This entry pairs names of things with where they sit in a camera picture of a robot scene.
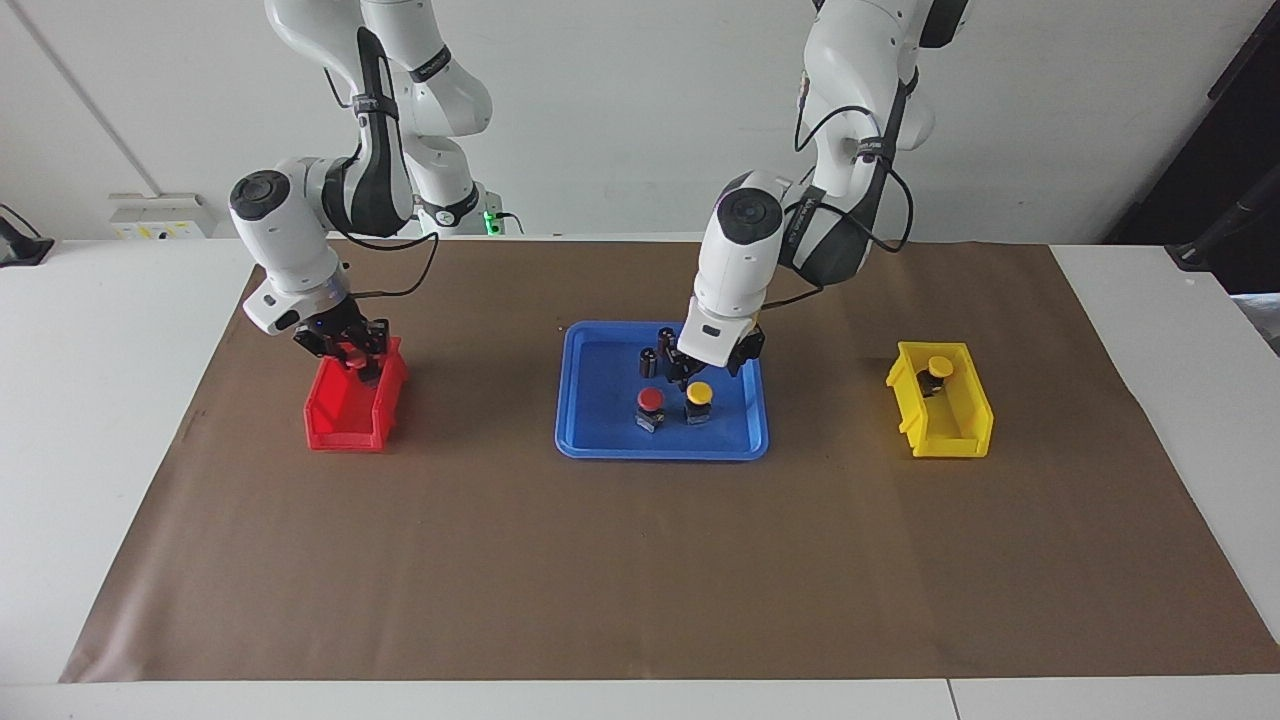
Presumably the blue plastic tray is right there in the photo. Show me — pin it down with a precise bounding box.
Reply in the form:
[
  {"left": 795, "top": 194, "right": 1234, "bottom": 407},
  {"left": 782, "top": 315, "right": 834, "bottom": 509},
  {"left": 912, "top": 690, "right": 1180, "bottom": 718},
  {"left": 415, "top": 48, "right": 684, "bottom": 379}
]
[{"left": 555, "top": 320, "right": 770, "bottom": 461}]

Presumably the red plastic bin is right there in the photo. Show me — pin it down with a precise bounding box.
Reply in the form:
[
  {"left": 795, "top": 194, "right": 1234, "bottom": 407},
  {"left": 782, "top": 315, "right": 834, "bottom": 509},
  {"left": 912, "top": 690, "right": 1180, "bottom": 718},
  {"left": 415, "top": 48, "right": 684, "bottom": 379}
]
[{"left": 303, "top": 335, "right": 409, "bottom": 453}]

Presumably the brown paper mat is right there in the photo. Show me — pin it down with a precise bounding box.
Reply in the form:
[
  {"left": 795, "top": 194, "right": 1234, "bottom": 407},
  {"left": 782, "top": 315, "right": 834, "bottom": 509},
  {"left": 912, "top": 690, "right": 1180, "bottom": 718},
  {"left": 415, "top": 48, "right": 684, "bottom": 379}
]
[{"left": 58, "top": 238, "right": 1280, "bottom": 684}]

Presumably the yellow plastic bin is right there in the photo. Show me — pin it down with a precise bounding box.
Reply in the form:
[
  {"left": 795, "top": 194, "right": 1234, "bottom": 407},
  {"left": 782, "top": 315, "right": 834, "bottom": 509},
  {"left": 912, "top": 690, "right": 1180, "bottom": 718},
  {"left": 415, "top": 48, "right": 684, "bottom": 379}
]
[{"left": 885, "top": 341, "right": 995, "bottom": 460}]

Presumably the black clamp device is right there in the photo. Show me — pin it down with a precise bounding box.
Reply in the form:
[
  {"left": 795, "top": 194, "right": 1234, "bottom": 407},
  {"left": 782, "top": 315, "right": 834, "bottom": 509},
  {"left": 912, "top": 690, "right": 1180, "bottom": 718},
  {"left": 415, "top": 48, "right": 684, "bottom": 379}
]
[{"left": 0, "top": 205, "right": 54, "bottom": 268}]

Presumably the black tripod stand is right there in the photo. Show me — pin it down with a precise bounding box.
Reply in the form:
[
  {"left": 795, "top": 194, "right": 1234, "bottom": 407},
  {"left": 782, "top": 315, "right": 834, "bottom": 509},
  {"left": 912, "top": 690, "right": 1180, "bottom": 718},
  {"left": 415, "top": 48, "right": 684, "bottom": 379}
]
[{"left": 1165, "top": 165, "right": 1280, "bottom": 271}]

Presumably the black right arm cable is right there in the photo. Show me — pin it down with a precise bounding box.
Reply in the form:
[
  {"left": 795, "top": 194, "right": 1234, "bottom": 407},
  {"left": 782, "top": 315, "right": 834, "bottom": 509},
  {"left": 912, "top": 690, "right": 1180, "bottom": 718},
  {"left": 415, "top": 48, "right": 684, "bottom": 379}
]
[{"left": 322, "top": 60, "right": 441, "bottom": 301}]

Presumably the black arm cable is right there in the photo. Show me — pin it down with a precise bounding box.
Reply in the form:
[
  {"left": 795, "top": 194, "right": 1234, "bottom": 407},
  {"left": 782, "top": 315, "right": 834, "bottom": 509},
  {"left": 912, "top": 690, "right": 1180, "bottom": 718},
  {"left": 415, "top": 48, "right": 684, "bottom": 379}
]
[
  {"left": 322, "top": 60, "right": 441, "bottom": 301},
  {"left": 765, "top": 75, "right": 916, "bottom": 311}
]

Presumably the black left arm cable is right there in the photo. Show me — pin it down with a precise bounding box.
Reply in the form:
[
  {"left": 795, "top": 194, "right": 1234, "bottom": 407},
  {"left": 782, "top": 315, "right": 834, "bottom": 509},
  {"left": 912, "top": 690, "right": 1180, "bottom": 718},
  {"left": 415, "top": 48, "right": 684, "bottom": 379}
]
[{"left": 765, "top": 75, "right": 916, "bottom": 311}]

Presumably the white wall outlet box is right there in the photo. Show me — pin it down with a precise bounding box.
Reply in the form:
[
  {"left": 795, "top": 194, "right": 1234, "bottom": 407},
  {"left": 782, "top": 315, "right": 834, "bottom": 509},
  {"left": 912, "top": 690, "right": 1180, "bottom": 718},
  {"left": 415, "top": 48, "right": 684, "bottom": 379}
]
[{"left": 108, "top": 193, "right": 216, "bottom": 241}]

